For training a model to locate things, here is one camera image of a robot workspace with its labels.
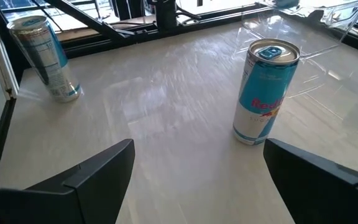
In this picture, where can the black metal table frame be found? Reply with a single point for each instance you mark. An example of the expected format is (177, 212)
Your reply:
(113, 43)

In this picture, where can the black desk leg frame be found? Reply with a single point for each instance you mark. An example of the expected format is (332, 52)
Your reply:
(126, 9)

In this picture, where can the blue silver Red Bull can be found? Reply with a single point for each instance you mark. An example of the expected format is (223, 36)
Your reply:
(48, 68)
(266, 90)

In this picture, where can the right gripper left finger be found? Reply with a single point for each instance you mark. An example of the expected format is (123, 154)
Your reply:
(73, 202)

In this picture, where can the white bracket strip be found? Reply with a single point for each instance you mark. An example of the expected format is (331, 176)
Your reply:
(3, 71)

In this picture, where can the clear plastic bin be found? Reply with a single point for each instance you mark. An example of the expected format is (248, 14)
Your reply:
(291, 28)

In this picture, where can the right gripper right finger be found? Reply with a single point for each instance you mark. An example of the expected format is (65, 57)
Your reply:
(322, 199)

